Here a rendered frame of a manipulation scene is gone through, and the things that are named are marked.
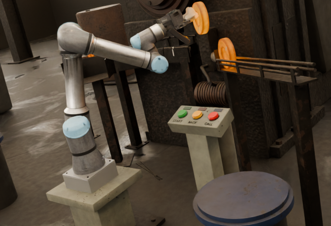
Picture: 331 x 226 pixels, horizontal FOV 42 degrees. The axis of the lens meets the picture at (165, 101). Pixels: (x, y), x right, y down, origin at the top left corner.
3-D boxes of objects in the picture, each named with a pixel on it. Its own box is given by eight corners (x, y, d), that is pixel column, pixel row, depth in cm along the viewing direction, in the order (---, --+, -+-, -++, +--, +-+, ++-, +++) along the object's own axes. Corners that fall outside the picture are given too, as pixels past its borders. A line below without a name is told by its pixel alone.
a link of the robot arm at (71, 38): (60, 23, 174) (173, 55, 188) (60, 20, 184) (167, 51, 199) (53, 51, 176) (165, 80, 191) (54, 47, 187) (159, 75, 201)
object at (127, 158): (100, 158, 305) (73, 60, 284) (136, 153, 301) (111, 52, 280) (92, 172, 285) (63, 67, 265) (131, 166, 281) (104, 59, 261)
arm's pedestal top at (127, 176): (94, 212, 180) (92, 204, 179) (48, 200, 200) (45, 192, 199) (143, 176, 204) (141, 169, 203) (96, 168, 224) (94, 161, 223)
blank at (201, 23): (195, 2, 213) (189, 3, 212) (206, -1, 198) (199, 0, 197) (201, 34, 216) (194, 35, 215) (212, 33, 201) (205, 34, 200)
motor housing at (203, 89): (219, 163, 260) (204, 78, 245) (251, 168, 245) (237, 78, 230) (207, 173, 251) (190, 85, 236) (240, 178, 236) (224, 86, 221)
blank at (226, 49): (232, 73, 219) (226, 74, 218) (221, 47, 224) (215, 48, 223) (239, 58, 204) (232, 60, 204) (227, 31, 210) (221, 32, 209)
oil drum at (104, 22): (115, 69, 608) (100, 5, 583) (146, 68, 568) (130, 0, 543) (83, 82, 567) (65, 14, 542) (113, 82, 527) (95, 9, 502)
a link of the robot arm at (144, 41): (135, 52, 207) (127, 37, 204) (155, 42, 208) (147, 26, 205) (138, 55, 199) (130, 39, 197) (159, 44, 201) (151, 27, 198)
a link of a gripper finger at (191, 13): (199, 2, 201) (182, 12, 200) (204, 14, 203) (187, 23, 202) (197, 2, 204) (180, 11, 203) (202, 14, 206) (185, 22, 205)
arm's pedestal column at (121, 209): (109, 273, 182) (94, 219, 175) (51, 250, 207) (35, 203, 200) (165, 221, 212) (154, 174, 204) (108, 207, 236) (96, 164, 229)
